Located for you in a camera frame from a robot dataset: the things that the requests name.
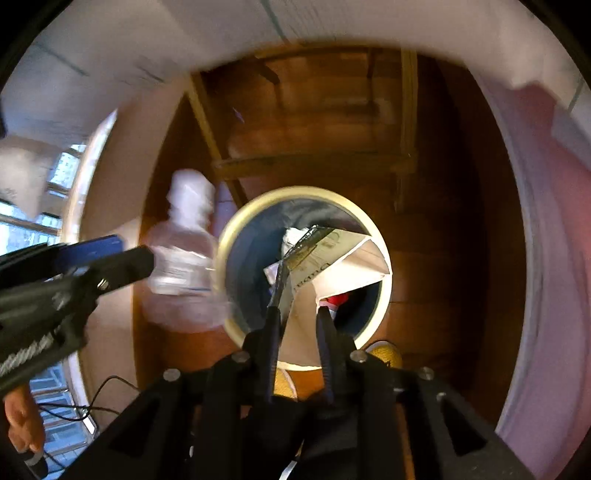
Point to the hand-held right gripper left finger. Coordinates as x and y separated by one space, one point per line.
272 332

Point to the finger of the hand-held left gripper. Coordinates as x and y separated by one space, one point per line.
92 249
127 267

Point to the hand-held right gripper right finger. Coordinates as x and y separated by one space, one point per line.
326 337

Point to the clear plastic bottle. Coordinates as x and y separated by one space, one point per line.
184 258

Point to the white paper carton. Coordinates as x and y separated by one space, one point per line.
332 272

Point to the blue trash bin white rim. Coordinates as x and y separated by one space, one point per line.
247 263

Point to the person's left hand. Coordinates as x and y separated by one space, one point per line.
23 415

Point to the small red item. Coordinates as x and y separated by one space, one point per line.
336 300

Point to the yellow patterned slipper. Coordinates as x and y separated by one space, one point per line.
387 353
284 383

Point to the pink table cloth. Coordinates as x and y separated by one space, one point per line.
554 207

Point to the glass window with frame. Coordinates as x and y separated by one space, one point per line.
64 170

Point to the wooden table frame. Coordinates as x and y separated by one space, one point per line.
314 161

